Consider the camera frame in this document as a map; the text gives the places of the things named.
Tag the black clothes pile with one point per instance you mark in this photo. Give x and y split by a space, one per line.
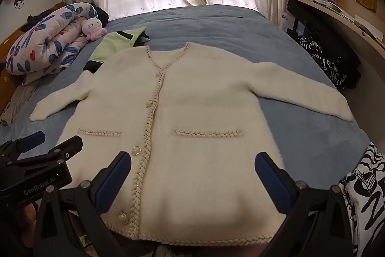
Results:
337 40

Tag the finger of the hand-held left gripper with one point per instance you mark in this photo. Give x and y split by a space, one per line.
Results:
67 147
28 141

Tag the light green black garment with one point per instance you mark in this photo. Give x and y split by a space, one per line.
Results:
109 47

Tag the black white patterned cloth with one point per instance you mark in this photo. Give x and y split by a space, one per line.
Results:
321 61

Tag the floral pink blue quilt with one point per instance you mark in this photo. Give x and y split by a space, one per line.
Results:
45 40

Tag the wooden curved shelf unit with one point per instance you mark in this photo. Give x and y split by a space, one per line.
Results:
352 28

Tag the cream fuzzy braided-trim cardigan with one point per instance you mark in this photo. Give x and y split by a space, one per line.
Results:
195 112

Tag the cartoon face wall sticker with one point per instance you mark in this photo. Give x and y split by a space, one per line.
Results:
20 0

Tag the white printed box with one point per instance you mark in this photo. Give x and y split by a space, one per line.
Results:
287 22

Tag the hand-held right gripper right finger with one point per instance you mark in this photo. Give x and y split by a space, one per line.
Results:
273 187

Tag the person's left hand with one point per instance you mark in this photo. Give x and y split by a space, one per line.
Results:
27 218

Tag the orange wooden headboard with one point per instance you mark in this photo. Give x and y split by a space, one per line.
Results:
6 46

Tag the white pink cat plush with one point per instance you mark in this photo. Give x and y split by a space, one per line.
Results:
93 28

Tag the white black graphic print cloth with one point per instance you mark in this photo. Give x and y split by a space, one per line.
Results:
367 199

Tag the light blue fleece bed blanket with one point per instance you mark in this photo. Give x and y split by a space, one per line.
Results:
225 31

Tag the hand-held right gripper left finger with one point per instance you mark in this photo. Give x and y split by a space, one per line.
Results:
112 184

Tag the beige striped cloth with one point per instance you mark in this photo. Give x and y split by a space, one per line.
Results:
18 103

